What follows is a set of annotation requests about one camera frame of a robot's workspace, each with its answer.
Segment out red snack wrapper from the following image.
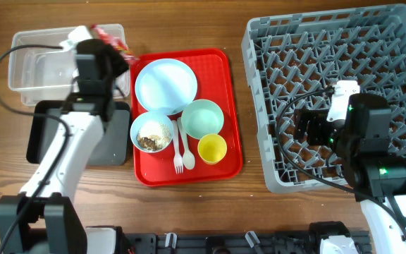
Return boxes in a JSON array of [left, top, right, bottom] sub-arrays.
[[90, 25, 140, 66]]

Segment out light blue bowl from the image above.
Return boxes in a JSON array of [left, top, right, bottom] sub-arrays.
[[130, 111, 174, 153]]

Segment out rice and food scraps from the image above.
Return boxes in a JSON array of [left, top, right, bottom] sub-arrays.
[[137, 121, 172, 152]]

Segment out yellow plastic cup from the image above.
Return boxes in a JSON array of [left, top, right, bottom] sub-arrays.
[[197, 133, 228, 165]]

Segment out mint green bowl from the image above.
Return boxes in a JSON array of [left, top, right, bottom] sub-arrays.
[[181, 99, 224, 140]]

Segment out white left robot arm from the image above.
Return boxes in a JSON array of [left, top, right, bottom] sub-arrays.
[[0, 39, 133, 253]]

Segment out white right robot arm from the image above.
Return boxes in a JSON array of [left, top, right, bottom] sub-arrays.
[[294, 93, 406, 253]]

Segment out black waste tray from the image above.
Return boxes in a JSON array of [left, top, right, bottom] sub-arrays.
[[26, 102, 132, 166]]

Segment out grey dishwasher rack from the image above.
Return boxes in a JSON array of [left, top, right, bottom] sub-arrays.
[[241, 4, 406, 193]]

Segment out light blue plate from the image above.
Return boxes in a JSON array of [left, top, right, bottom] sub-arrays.
[[135, 59, 198, 116]]

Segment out red plastic tray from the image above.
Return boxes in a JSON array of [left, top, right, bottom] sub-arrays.
[[130, 48, 243, 187]]

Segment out white plastic fork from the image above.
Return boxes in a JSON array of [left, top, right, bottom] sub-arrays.
[[171, 120, 183, 174]]

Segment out white plastic spoon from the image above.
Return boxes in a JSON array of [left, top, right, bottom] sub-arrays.
[[177, 117, 195, 170]]

